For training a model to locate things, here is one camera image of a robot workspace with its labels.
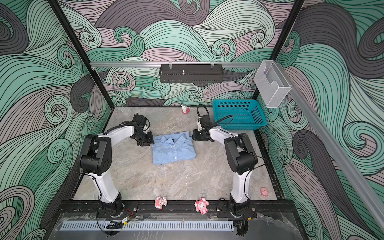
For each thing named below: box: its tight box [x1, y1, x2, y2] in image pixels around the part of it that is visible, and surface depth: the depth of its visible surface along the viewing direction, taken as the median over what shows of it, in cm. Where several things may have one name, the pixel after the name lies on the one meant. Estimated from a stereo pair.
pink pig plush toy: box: [194, 197, 210, 215], surface depth 74 cm
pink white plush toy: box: [154, 196, 168, 210], surface depth 75 cm
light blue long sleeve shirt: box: [152, 131, 197, 165], surface depth 92 cm
